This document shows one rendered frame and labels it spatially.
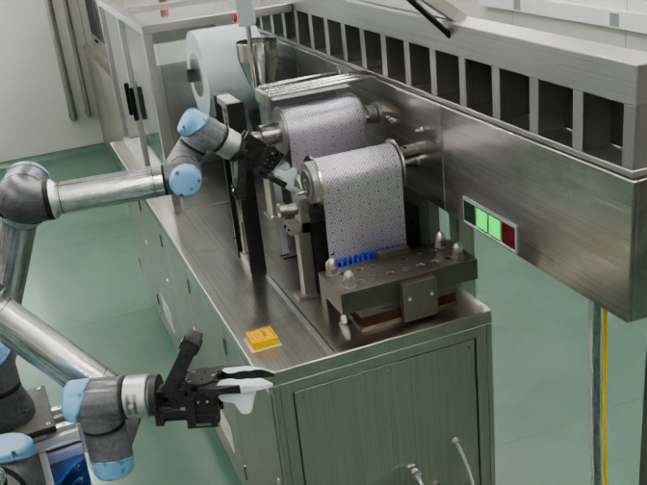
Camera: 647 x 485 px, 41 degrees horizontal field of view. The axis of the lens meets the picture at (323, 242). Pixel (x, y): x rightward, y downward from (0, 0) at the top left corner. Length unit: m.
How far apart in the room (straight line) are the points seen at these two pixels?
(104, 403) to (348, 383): 0.89
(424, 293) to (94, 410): 1.04
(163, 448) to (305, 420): 1.38
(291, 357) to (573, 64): 0.99
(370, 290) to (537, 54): 0.75
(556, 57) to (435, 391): 1.00
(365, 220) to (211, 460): 1.40
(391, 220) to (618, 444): 1.41
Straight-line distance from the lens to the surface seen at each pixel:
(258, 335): 2.28
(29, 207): 2.11
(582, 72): 1.77
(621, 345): 4.02
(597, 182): 1.78
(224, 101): 2.56
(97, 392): 1.54
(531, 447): 3.36
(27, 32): 7.67
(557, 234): 1.93
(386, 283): 2.24
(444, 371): 2.38
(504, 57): 1.99
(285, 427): 2.25
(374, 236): 2.41
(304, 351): 2.23
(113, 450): 1.59
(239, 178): 2.25
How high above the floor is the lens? 2.01
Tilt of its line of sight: 23 degrees down
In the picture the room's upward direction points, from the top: 6 degrees counter-clockwise
